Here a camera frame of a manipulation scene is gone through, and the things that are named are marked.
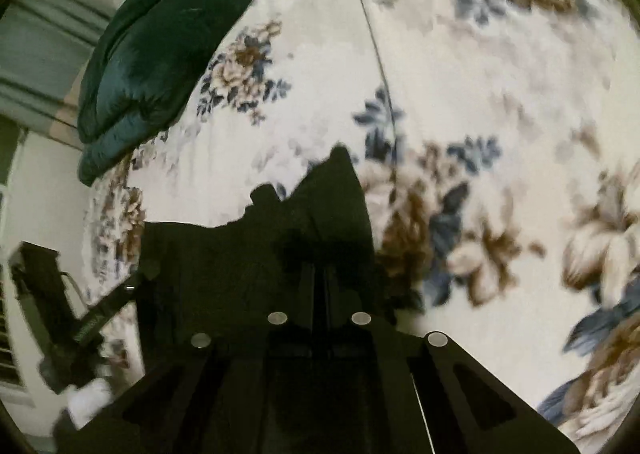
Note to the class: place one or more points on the dark green folded blanket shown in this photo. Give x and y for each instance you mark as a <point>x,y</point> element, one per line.
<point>142,72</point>

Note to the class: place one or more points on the white gloved left hand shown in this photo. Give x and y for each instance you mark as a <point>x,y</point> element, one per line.
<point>83,404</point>

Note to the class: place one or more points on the black striped garment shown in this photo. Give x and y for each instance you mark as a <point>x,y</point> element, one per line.
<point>277,287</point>

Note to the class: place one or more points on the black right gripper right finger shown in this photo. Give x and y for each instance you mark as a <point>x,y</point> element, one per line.
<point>438,399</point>

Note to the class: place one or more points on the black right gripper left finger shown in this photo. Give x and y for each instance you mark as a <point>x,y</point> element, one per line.
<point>212,398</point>

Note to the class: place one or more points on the floral bed blanket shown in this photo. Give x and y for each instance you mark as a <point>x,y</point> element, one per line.
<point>497,142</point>

